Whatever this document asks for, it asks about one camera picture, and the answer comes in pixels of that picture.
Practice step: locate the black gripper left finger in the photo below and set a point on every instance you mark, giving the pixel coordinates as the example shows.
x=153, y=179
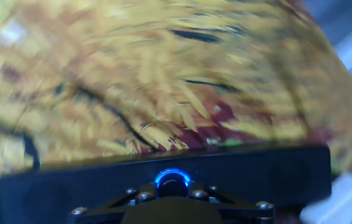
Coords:
x=101, y=213

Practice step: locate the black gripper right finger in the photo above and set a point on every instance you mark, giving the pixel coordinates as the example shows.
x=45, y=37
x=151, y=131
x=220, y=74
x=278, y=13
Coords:
x=247, y=214

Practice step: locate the black speaker bar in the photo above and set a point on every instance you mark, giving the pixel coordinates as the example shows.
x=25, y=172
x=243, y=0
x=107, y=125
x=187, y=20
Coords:
x=70, y=193

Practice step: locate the blue-lit speaker knob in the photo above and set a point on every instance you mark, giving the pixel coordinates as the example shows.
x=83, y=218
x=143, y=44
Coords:
x=173, y=183

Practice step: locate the white box red mushroom button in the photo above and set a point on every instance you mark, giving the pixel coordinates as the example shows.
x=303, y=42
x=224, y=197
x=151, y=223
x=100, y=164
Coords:
x=344, y=202

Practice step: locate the painted wheatfield print cloth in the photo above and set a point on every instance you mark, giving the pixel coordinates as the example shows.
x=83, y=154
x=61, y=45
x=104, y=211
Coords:
x=132, y=77

